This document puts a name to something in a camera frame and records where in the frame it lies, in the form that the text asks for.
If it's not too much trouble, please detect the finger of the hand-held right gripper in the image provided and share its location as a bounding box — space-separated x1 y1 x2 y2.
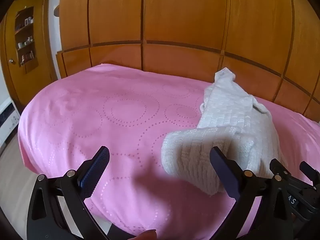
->
269 158 287 178
299 161 320 182

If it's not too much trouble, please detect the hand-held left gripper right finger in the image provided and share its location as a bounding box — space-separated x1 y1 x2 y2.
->
210 146 297 240

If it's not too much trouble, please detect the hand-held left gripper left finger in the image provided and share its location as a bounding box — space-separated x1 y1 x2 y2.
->
26 146 110 240

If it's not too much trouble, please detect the white knitted sweater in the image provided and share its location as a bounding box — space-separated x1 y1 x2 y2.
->
161 67 285 197

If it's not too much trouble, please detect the pink dotted blanket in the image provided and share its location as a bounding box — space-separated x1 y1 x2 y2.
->
17 63 320 238

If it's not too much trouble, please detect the white low cabinet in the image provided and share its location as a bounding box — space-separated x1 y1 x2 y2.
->
0 99 21 147

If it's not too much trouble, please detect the wooden door with shelf niche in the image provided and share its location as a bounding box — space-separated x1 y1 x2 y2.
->
4 0 58 107

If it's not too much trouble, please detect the group of small shelf ornaments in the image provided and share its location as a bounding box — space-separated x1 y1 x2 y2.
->
15 16 35 64

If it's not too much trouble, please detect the wooden wardrobe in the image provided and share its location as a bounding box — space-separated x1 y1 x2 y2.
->
55 0 320 124

